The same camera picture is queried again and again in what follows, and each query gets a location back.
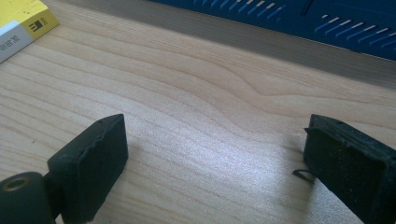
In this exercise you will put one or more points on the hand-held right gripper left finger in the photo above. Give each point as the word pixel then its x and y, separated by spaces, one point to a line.
pixel 90 165

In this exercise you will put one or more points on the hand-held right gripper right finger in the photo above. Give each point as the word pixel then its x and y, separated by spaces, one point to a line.
pixel 351 168

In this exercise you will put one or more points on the blue file rack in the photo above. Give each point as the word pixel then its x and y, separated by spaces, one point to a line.
pixel 342 12

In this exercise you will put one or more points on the yellow book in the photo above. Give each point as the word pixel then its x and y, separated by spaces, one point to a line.
pixel 28 15

